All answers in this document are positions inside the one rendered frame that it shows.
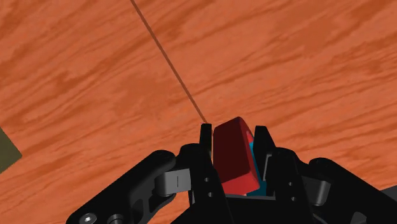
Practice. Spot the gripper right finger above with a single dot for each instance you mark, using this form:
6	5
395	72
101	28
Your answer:
288	173

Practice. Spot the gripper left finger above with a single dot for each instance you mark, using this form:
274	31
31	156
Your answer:
198	173

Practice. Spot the olive green flat object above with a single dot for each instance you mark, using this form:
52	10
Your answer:
7	153

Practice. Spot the red and blue block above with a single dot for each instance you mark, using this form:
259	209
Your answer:
234	155

